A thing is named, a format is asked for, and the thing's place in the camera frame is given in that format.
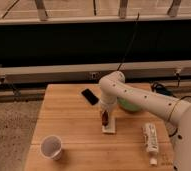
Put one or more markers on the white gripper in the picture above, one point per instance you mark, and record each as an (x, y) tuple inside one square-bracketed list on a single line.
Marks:
[(107, 104)]

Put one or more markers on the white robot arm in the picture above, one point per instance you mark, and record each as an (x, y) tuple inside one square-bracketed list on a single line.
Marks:
[(170, 109)]

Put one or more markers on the white sponge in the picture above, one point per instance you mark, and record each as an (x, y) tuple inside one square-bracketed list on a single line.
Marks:
[(109, 126)]

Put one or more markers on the black smartphone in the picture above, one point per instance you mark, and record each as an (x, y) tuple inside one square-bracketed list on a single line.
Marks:
[(88, 94)]

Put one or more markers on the green bowl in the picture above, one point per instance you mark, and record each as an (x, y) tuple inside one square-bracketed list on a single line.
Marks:
[(124, 104)]

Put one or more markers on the white tube bottle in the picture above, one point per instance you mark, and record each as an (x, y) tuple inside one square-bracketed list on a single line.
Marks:
[(151, 142)]

